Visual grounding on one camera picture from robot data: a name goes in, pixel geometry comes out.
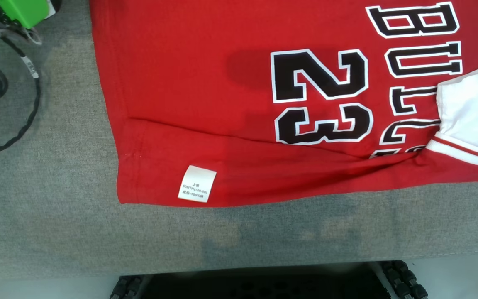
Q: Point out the black ribbed wheel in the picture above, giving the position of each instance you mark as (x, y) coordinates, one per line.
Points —
(125, 287)
(405, 280)

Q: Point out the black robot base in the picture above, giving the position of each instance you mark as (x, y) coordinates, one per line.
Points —
(264, 286)

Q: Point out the red basketball jersey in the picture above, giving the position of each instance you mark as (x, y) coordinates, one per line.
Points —
(201, 83)

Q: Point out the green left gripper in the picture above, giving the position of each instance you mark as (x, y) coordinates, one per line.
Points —
(27, 12)

